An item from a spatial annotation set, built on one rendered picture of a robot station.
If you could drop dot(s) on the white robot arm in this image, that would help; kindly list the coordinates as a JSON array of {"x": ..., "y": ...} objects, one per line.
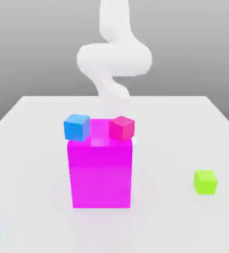
[{"x": 114, "y": 57}]

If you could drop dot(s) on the small pink cube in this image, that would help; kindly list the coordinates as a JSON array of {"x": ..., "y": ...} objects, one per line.
[{"x": 121, "y": 128}]

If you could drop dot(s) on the small blue cube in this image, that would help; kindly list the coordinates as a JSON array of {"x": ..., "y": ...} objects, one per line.
[{"x": 76, "y": 128}]

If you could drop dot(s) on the small green cube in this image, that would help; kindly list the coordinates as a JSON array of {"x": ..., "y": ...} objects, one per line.
[{"x": 205, "y": 182}]

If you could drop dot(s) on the large magenta box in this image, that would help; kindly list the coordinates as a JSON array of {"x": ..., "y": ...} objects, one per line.
[{"x": 100, "y": 174}]

